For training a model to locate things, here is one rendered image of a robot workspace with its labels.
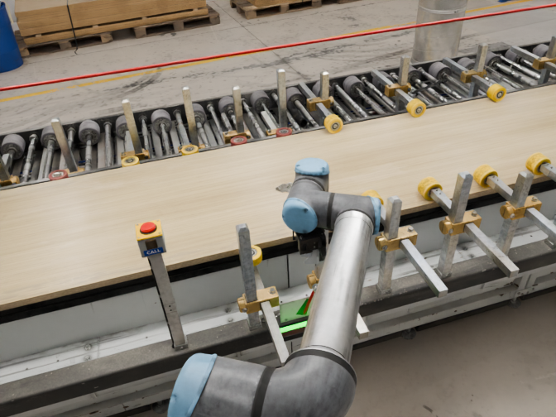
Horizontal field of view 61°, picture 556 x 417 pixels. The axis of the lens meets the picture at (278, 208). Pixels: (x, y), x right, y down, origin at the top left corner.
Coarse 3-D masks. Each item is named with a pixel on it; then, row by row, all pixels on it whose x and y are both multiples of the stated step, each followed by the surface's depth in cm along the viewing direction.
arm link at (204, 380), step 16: (192, 368) 69; (208, 368) 69; (224, 368) 69; (240, 368) 69; (256, 368) 69; (272, 368) 70; (176, 384) 68; (192, 384) 67; (208, 384) 67; (224, 384) 67; (240, 384) 67; (256, 384) 67; (176, 400) 67; (192, 400) 67; (208, 400) 66; (224, 400) 66; (240, 400) 65; (256, 400) 65; (176, 416) 67; (192, 416) 66; (208, 416) 66; (224, 416) 65; (240, 416) 65; (256, 416) 64
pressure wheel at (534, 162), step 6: (534, 156) 194; (540, 156) 193; (528, 162) 196; (534, 162) 193; (540, 162) 192; (546, 162) 194; (528, 168) 197; (534, 168) 193; (534, 174) 196; (540, 174) 196
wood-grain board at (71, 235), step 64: (384, 128) 234; (448, 128) 231; (512, 128) 228; (0, 192) 206; (64, 192) 204; (128, 192) 201; (192, 192) 199; (256, 192) 197; (384, 192) 193; (448, 192) 190; (0, 256) 173; (64, 256) 171; (128, 256) 170; (192, 256) 168
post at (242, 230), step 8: (240, 224) 140; (240, 232) 139; (248, 232) 140; (240, 240) 141; (248, 240) 142; (240, 248) 143; (248, 248) 144; (240, 256) 147; (248, 256) 146; (248, 264) 148; (248, 272) 150; (248, 280) 152; (248, 288) 154; (248, 296) 156; (256, 296) 157; (256, 312) 162; (248, 320) 167; (256, 320) 165
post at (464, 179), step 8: (464, 176) 153; (472, 176) 154; (456, 184) 158; (464, 184) 155; (456, 192) 159; (464, 192) 157; (456, 200) 160; (464, 200) 159; (456, 208) 161; (464, 208) 162; (448, 216) 167; (456, 216) 163; (448, 240) 170; (456, 240) 171; (448, 248) 172; (440, 256) 178; (448, 256) 175; (440, 264) 180; (448, 264) 178; (440, 272) 181
